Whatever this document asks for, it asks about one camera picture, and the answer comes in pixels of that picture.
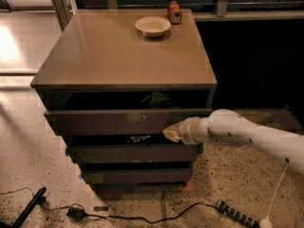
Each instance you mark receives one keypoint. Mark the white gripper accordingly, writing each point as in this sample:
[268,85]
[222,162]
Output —
[186,130]

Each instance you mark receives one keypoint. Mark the dark top drawer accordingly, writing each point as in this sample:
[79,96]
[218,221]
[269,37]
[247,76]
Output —
[118,122]

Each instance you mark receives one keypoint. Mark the dark drawer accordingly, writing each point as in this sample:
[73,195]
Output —
[118,122]
[134,153]
[137,176]

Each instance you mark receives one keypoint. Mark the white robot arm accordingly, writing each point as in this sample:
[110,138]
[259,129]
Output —
[225,126]

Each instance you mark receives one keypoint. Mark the dark middle drawer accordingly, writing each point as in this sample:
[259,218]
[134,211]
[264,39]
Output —
[134,153]

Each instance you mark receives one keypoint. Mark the dark bottom drawer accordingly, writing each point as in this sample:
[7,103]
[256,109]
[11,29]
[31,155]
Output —
[137,176]

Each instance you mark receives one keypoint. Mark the grey brown drawer cabinet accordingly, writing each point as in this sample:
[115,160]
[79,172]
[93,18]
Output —
[102,62]

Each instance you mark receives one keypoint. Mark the green chip bag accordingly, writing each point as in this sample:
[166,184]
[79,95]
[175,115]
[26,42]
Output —
[156,100]

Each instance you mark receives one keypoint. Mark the black power strip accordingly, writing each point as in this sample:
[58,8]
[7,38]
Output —
[237,215]

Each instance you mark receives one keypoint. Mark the white paper bowl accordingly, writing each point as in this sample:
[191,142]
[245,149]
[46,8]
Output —
[153,26]

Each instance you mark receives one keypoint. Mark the orange soda can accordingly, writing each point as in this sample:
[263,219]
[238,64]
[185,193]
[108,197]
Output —
[174,12]

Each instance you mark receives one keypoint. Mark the black stand leg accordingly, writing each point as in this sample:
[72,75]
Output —
[38,199]

